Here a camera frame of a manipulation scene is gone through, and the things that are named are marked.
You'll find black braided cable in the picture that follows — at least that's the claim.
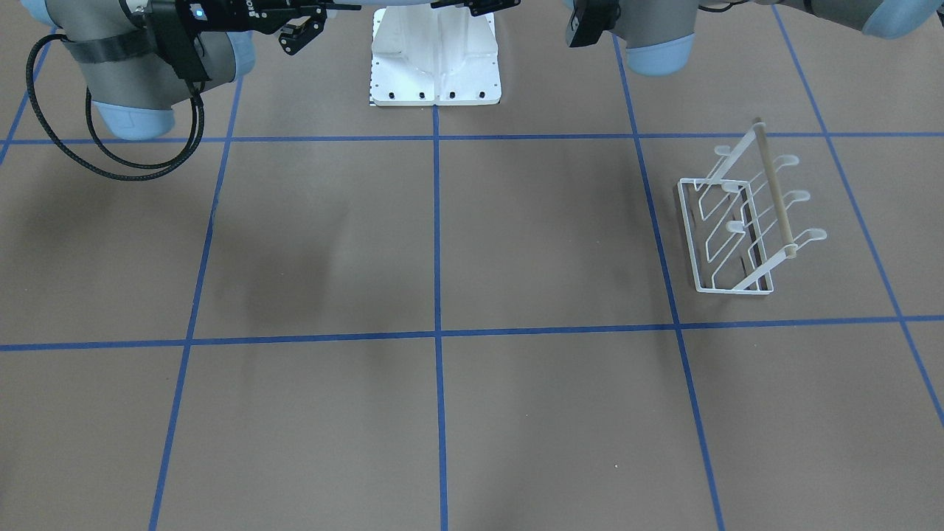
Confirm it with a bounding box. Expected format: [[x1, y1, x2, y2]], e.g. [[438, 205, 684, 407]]
[[26, 33, 207, 182]]

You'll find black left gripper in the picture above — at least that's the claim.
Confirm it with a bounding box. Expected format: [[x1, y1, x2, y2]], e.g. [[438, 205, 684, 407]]
[[431, 0, 521, 17]]

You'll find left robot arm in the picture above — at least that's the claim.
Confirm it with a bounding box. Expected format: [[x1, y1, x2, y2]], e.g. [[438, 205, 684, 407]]
[[563, 1, 942, 77]]

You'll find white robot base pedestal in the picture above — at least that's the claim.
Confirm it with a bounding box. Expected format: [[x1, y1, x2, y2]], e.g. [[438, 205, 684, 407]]
[[369, 2, 502, 107]]

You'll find white wire cup holder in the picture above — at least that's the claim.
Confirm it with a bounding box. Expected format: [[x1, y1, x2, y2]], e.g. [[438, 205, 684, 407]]
[[676, 117, 828, 296]]

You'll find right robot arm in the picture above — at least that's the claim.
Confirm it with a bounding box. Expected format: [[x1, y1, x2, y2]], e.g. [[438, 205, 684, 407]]
[[23, 1, 337, 141]]

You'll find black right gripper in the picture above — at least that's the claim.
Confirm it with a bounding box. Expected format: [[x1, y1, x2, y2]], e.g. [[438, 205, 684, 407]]
[[176, 1, 328, 56]]

